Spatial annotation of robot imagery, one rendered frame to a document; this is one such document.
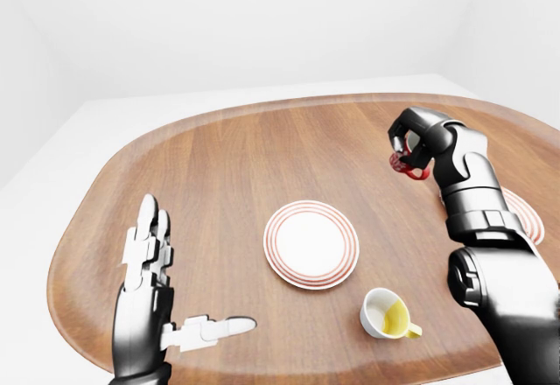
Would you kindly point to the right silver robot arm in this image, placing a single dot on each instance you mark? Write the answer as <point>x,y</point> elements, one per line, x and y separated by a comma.
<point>494,245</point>

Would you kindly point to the white and yellow mug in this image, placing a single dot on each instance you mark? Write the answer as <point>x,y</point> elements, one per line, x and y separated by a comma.
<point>387,315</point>

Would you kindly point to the white plate with red rings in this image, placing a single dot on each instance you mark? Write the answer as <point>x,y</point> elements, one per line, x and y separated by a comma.
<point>311,245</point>
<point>527,216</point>

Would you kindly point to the red mug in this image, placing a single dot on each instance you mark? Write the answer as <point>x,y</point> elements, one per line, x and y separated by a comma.
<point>404,164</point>

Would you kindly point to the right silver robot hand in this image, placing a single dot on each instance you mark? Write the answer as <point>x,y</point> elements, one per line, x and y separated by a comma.
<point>426,140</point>

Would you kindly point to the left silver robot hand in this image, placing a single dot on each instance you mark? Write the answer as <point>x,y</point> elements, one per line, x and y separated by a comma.
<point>140,310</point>

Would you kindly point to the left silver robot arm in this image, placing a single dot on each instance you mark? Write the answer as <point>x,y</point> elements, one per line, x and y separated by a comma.
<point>142,377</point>

